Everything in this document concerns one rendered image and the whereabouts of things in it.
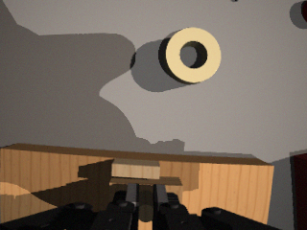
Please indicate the red rectangular tray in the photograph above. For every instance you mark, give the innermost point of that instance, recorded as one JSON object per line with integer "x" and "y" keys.
{"x": 300, "y": 162}

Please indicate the cream ring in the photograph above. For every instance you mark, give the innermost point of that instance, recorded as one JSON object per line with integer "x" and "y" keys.
{"x": 202, "y": 41}

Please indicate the light brown wooden board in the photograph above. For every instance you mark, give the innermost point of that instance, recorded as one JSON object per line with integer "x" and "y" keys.
{"x": 36, "y": 178}

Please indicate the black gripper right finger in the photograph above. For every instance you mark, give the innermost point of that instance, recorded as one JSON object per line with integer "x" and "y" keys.
{"x": 174, "y": 216}

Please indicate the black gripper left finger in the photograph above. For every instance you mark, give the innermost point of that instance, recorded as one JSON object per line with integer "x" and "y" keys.
{"x": 119, "y": 215}

